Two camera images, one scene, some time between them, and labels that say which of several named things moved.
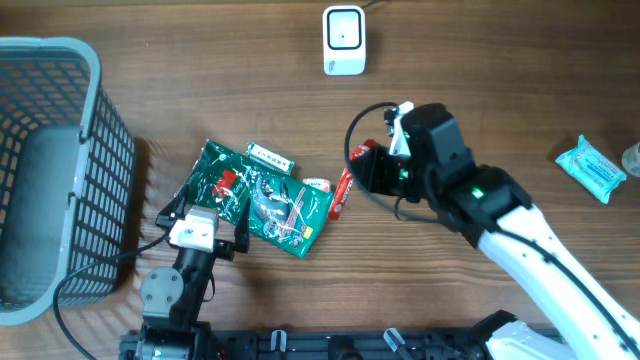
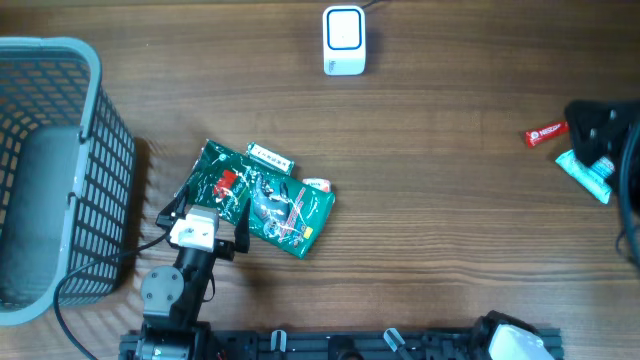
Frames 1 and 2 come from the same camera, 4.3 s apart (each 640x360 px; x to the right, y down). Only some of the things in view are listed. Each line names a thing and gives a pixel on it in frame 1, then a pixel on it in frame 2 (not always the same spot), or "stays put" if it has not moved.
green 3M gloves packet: (285, 211) stays put
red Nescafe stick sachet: (346, 180) → (534, 135)
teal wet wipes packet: (593, 171) stays put
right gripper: (371, 178) → (608, 141)
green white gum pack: (265, 157) stays put
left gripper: (225, 249) stays put
